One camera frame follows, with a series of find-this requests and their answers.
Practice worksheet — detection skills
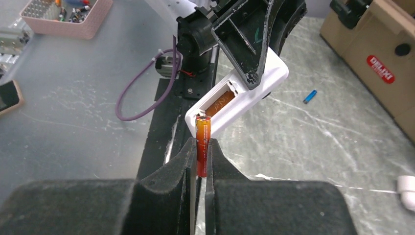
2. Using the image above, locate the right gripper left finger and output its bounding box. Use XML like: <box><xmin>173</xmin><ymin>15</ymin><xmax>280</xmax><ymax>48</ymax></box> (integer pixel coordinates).
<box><xmin>0</xmin><ymin>138</ymin><xmax>196</xmax><ymax>235</ymax></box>

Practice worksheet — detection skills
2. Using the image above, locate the white remote control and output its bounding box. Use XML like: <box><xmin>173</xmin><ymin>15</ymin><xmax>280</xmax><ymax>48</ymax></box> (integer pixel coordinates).
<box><xmin>184</xmin><ymin>48</ymin><xmax>289</xmax><ymax>138</ymax></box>

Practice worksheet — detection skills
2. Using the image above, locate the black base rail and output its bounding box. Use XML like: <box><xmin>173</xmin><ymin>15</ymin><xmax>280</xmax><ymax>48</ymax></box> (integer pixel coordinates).
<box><xmin>136</xmin><ymin>48</ymin><xmax>221</xmax><ymax>181</ymax></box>

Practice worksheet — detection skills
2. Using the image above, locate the smartphone on table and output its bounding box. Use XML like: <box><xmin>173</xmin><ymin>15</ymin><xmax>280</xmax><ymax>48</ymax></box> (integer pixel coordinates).
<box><xmin>0</xmin><ymin>80</ymin><xmax>24</xmax><ymax>115</ymax></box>

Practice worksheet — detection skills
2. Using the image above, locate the pink plastic basket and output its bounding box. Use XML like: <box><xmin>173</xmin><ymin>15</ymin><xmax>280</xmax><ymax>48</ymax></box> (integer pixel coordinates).
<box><xmin>20</xmin><ymin>0</ymin><xmax>113</xmax><ymax>39</ymax></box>

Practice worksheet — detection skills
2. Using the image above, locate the tan plastic toolbox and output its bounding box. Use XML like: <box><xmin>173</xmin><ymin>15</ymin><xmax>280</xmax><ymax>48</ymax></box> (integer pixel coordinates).
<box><xmin>320</xmin><ymin>0</ymin><xmax>415</xmax><ymax>141</ymax></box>

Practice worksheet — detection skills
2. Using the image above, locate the white pvc elbow fitting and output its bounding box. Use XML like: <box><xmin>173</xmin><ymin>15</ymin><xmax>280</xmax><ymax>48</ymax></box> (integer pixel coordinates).
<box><xmin>397</xmin><ymin>175</ymin><xmax>415</xmax><ymax>212</ymax></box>

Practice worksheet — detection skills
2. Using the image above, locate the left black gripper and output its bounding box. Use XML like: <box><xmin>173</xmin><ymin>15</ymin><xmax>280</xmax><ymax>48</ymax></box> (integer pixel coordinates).
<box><xmin>176</xmin><ymin>0</ymin><xmax>307</xmax><ymax>90</ymax></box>

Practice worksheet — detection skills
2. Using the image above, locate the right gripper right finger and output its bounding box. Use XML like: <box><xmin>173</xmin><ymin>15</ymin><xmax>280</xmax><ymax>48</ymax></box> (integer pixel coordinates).
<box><xmin>205</xmin><ymin>139</ymin><xmax>357</xmax><ymax>235</ymax></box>

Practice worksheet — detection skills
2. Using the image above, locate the small blue battery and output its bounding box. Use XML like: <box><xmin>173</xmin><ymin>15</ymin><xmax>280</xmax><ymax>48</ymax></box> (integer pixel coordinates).
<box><xmin>303</xmin><ymin>90</ymin><xmax>318</xmax><ymax>104</ymax></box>

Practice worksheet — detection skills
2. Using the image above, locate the orange red AA battery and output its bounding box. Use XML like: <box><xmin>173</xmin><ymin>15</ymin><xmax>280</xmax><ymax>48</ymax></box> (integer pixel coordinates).
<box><xmin>195</xmin><ymin>116</ymin><xmax>211</xmax><ymax>178</ymax></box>

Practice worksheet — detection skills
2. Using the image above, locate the purple base cable loop left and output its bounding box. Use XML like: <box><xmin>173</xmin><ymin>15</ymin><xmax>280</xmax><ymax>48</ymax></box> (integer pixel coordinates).
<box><xmin>115</xmin><ymin>35</ymin><xmax>182</xmax><ymax>122</ymax></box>

